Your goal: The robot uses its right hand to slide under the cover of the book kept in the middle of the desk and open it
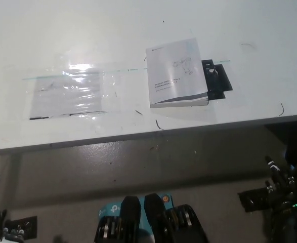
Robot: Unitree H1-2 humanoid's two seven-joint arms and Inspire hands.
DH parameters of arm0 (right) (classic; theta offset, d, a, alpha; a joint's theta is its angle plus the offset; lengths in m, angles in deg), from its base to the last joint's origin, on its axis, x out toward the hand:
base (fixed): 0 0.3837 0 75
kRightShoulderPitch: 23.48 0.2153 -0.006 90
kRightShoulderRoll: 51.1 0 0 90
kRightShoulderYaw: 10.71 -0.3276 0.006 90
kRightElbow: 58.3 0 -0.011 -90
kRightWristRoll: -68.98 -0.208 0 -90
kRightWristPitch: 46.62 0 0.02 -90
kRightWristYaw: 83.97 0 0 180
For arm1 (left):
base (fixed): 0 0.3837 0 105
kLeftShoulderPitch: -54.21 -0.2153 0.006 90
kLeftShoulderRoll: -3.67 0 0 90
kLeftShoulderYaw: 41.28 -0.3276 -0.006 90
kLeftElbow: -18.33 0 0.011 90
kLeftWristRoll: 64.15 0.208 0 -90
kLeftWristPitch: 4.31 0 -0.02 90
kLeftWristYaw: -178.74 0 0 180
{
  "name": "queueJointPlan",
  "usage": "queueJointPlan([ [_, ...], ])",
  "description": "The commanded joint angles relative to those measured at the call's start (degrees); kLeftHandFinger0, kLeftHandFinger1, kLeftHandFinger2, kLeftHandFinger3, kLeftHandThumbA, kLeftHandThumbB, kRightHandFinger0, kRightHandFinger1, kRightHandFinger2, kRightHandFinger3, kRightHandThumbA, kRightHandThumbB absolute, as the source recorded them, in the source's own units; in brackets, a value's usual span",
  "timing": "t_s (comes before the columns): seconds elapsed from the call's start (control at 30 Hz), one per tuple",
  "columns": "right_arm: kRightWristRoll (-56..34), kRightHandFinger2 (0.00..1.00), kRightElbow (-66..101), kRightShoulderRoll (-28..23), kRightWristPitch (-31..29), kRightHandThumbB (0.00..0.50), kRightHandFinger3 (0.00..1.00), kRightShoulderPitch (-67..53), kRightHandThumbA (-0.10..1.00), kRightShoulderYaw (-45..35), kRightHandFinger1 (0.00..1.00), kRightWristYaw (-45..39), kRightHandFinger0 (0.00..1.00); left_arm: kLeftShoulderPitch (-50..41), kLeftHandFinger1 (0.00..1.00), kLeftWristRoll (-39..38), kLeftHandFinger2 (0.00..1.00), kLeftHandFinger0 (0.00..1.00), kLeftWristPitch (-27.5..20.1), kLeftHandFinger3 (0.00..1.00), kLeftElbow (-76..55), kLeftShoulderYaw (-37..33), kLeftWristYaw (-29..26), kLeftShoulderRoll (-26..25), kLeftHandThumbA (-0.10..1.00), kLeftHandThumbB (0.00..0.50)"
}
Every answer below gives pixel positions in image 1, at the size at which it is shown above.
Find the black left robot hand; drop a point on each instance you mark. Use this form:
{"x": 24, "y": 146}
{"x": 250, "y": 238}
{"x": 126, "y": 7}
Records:
{"x": 10, "y": 234}

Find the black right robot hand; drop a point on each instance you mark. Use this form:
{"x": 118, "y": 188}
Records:
{"x": 286, "y": 188}

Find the white robot manual book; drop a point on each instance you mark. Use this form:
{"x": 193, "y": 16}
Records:
{"x": 171, "y": 76}

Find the black floor tape patch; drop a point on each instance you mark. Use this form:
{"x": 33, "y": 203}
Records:
{"x": 252, "y": 200}
{"x": 28, "y": 225}

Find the teal router box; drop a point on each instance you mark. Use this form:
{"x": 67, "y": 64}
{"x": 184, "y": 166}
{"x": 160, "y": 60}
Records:
{"x": 110, "y": 208}

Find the clear plastic film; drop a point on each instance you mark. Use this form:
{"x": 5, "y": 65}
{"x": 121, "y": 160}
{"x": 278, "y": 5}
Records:
{"x": 110, "y": 83}

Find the black plastic bracket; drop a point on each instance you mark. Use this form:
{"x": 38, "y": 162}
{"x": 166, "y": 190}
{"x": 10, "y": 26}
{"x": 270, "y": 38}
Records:
{"x": 220, "y": 81}

